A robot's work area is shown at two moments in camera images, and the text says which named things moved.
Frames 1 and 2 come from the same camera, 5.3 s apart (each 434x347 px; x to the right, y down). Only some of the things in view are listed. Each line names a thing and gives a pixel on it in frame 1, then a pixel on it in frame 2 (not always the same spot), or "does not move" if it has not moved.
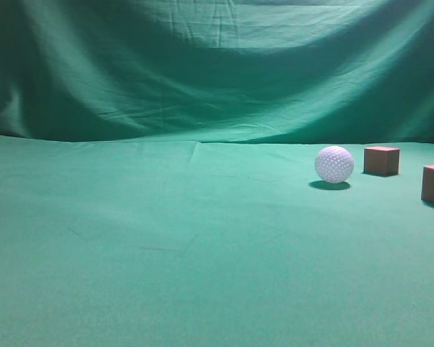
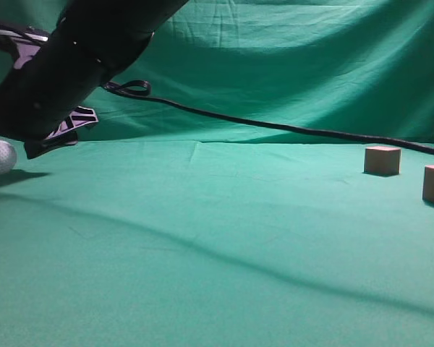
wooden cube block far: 382,160 does not move
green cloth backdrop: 150,178 does not move
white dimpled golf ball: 333,164 → 1,157
